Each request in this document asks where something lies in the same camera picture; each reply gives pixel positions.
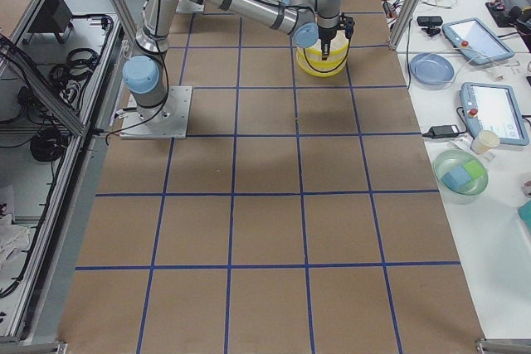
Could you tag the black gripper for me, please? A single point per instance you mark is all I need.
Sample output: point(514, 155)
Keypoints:
point(327, 36)

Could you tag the blue sponge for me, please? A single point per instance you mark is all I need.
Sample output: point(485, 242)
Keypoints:
point(455, 178)

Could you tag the blue plate on desk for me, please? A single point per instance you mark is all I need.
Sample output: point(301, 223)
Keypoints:
point(432, 70)

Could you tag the black webcam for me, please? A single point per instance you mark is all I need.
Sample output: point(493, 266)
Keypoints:
point(431, 25)

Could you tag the teach pendant tablet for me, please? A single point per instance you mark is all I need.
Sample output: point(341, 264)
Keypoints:
point(494, 108)
point(476, 42)

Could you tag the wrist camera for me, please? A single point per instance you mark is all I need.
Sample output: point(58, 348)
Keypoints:
point(346, 24)

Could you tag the lower teach pendant tablet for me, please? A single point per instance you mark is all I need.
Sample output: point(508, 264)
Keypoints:
point(494, 108)

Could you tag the paper cup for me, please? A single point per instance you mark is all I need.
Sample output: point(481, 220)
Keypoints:
point(484, 141)

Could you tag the green sponge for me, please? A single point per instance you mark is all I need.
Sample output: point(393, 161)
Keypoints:
point(474, 168)

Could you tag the black power adapter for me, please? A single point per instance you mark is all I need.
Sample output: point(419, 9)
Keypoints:
point(443, 131)

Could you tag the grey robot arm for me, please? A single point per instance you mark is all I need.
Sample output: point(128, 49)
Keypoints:
point(221, 54)

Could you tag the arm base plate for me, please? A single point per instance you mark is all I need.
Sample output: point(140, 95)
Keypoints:
point(169, 122)

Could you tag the upper teach pendant tablet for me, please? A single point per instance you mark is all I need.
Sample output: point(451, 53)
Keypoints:
point(476, 42)

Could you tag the green bowl with sponges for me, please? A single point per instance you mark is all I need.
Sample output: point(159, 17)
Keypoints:
point(469, 192)

